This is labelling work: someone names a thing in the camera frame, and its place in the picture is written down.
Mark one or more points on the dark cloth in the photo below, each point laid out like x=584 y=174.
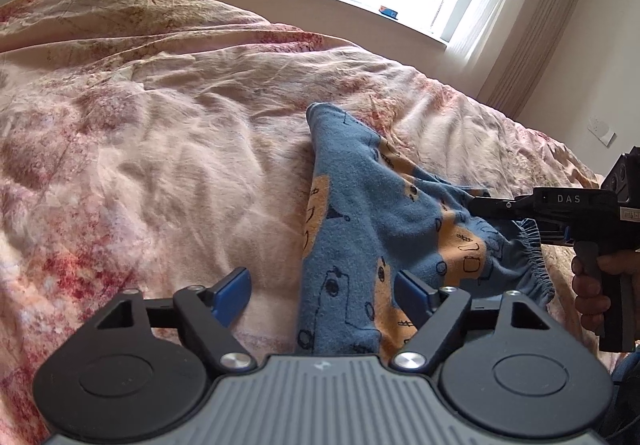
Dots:
x=625 y=400

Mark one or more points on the beige curtain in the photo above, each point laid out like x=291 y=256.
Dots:
x=525 y=25

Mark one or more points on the small blue object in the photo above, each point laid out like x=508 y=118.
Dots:
x=388 y=11

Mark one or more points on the person's right hand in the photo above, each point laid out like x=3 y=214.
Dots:
x=587 y=295

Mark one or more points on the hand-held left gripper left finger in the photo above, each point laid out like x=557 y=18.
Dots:
x=232 y=294

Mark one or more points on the pink floral blanket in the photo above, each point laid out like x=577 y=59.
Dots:
x=150 y=150

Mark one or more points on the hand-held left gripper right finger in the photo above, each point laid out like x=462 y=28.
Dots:
x=412 y=296

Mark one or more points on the blue pants with orange print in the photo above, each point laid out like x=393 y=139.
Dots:
x=360 y=235

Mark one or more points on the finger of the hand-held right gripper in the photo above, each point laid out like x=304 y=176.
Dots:
x=500 y=209

